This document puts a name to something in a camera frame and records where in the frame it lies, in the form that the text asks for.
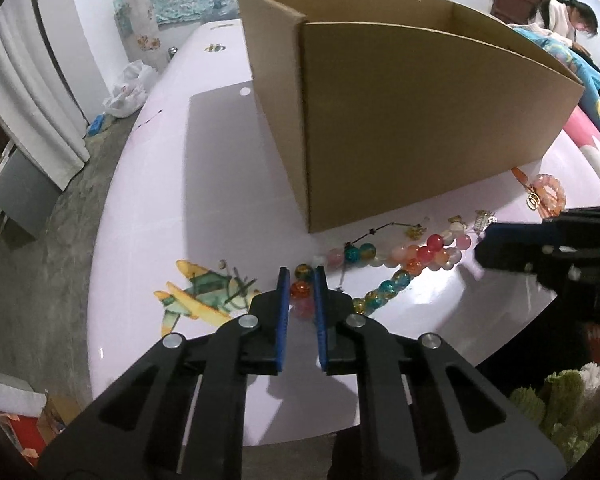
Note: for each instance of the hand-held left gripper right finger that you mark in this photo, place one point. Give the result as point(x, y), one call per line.
point(321, 320)

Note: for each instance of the white curtain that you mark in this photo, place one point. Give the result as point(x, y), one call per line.
point(30, 85)

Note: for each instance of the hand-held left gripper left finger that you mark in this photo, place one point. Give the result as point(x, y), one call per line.
point(282, 320)

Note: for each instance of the blue patterned pillow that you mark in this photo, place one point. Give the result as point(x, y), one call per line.
point(575, 62)

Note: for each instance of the pink floral blanket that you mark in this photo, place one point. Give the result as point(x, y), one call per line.
point(590, 145)

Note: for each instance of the grey cabinet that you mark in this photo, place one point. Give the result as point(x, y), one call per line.
point(22, 195)

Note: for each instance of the white floral bag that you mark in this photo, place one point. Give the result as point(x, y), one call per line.
point(137, 17)

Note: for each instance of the green white shaggy rug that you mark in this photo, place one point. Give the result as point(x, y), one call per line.
point(565, 405)

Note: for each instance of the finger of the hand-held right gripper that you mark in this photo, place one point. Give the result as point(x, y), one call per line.
point(520, 232)
point(510, 257)

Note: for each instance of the gold silver charm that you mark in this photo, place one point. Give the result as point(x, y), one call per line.
point(485, 220)

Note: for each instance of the brown cardboard box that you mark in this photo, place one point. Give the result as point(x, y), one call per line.
point(405, 135)

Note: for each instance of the small gold charm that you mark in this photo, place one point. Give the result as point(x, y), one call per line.
point(455, 222)

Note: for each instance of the white plastic bag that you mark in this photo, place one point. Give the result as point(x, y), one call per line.
point(130, 90)

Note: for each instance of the small blue object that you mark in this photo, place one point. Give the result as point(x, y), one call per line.
point(95, 126)

